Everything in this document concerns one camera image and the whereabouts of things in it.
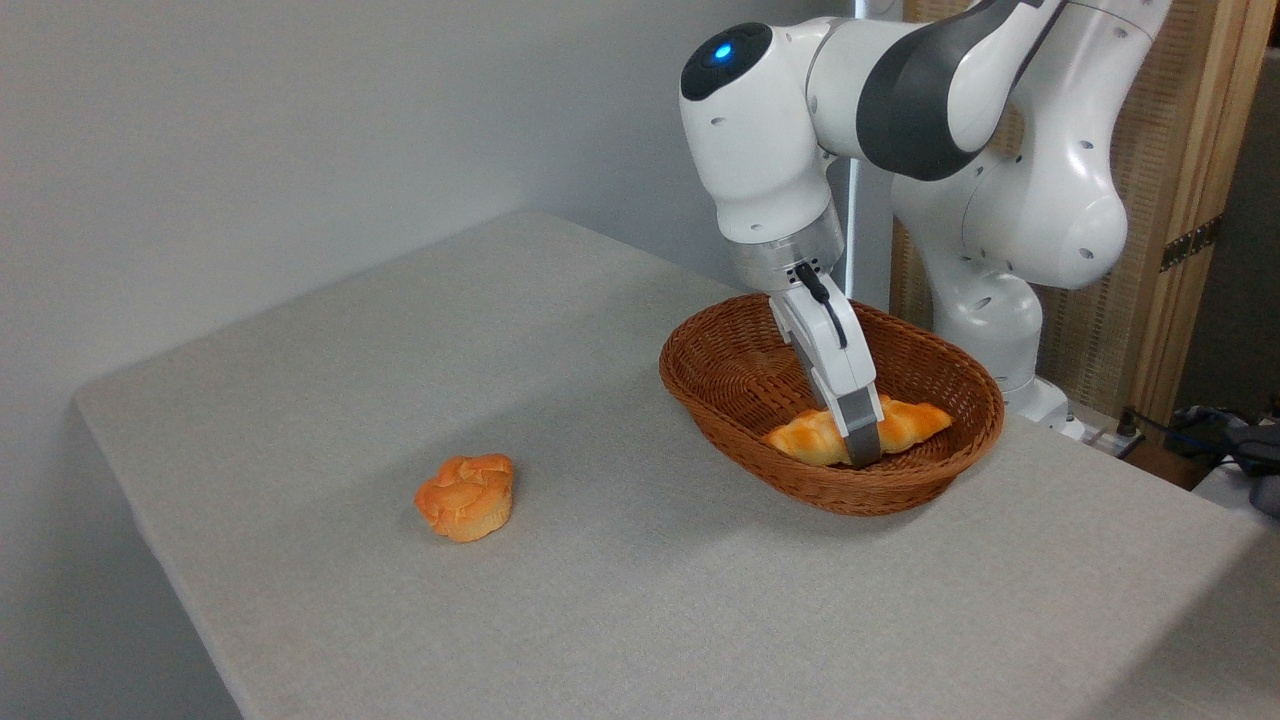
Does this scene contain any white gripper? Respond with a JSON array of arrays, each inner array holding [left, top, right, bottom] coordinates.
[[768, 284, 886, 470]]

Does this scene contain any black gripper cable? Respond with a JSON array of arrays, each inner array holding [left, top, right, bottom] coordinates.
[[795, 262, 851, 351]]

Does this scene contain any long braided bread loaf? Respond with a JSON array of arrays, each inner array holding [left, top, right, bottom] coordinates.
[[762, 395, 954, 468]]

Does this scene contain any metal screen hinge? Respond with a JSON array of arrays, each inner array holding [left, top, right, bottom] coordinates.
[[1160, 214, 1224, 274]]

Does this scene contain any white vertical pole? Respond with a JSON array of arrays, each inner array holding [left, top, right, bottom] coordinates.
[[845, 0, 867, 301]]

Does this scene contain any white power strip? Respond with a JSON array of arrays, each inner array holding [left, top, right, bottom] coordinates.
[[1072, 420, 1143, 459]]

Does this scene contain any brown wicker basket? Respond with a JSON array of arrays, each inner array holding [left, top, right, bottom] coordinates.
[[658, 291, 1006, 518]]

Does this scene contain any round orange bread bun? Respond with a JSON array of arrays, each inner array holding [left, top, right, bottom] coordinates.
[[414, 453, 515, 544]]

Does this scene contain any dark grey bag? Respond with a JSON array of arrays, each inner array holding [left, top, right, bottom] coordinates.
[[1222, 424, 1280, 519]]

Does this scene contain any black power cable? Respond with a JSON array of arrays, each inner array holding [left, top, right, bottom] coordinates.
[[1118, 404, 1280, 463]]

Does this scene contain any grey tablecloth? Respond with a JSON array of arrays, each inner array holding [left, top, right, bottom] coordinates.
[[72, 208, 1280, 720]]

